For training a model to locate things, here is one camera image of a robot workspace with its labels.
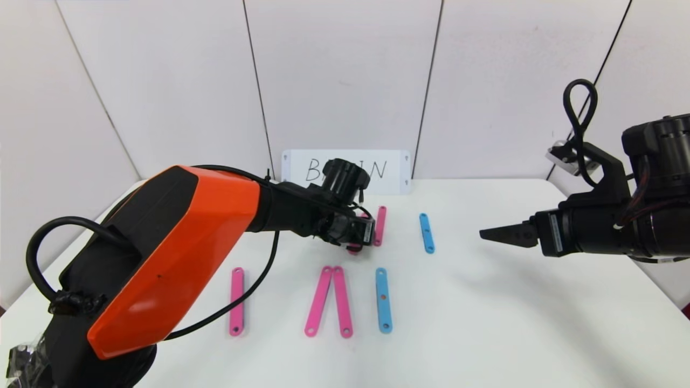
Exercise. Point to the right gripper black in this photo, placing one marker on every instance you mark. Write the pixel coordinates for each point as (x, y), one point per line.
(553, 234)

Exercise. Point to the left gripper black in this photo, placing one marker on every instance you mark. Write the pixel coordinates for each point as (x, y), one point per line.
(367, 233)

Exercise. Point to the long pink bar with holes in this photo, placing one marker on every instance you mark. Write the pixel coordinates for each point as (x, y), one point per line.
(354, 249)
(236, 302)
(318, 302)
(343, 302)

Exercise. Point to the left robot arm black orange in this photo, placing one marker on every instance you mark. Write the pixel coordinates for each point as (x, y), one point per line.
(178, 242)

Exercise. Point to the white sign card reading BRAIN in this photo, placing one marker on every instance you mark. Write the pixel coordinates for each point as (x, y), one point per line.
(399, 183)

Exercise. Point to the short pink bar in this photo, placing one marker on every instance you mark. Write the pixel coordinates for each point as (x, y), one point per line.
(381, 223)

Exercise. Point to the short blue bar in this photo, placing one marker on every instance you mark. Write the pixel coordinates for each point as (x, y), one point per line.
(426, 233)

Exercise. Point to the long blue bar with holes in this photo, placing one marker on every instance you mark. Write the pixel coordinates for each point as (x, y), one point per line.
(384, 310)

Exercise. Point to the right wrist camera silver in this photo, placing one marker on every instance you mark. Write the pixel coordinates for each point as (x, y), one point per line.
(563, 157)

